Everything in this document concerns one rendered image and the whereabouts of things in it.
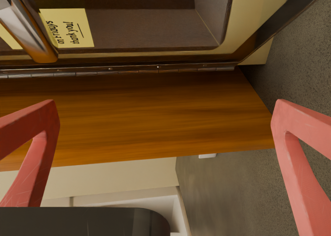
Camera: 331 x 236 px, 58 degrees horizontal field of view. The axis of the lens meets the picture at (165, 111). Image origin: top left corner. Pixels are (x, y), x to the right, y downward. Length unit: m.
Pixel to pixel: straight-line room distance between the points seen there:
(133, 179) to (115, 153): 0.88
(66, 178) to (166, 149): 0.88
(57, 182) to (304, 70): 1.04
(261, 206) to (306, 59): 0.24
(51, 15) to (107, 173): 1.00
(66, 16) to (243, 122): 0.27
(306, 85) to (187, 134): 0.15
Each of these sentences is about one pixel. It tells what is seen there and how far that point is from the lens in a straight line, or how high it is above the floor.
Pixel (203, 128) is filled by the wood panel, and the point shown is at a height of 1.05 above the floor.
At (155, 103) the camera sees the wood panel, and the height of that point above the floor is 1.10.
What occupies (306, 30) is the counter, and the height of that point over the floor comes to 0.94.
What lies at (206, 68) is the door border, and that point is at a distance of 0.41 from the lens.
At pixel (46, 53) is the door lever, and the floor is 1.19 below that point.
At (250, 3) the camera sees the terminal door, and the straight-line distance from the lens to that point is 0.26.
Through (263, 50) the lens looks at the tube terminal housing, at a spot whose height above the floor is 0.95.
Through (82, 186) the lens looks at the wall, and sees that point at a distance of 1.27.
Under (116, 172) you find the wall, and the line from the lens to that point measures 1.21.
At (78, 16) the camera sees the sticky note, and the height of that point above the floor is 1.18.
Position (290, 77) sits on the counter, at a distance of 0.40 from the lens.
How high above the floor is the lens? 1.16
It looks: 10 degrees down
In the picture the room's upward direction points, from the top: 93 degrees counter-clockwise
